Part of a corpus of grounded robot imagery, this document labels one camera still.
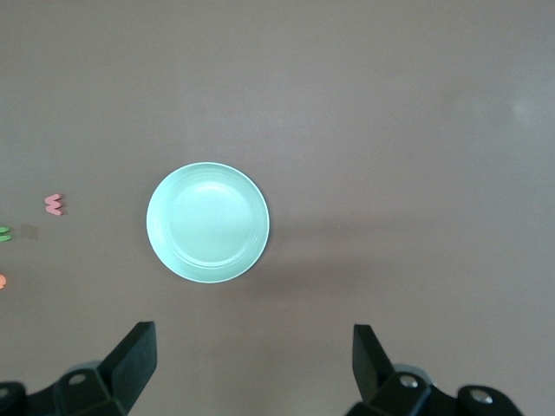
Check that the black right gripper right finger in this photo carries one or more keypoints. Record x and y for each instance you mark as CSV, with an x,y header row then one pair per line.
x,y
390,394

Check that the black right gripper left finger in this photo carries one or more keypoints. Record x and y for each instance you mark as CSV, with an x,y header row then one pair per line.
x,y
108,390

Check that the orange foam letter o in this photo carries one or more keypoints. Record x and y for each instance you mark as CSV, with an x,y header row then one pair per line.
x,y
2,281

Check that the green foam letter n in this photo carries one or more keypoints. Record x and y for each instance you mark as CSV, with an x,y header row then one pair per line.
x,y
3,234

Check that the pink foam letter w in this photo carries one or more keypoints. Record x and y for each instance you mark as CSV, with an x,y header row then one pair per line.
x,y
54,204

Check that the green plate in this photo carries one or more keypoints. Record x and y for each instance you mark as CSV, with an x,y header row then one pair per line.
x,y
208,223

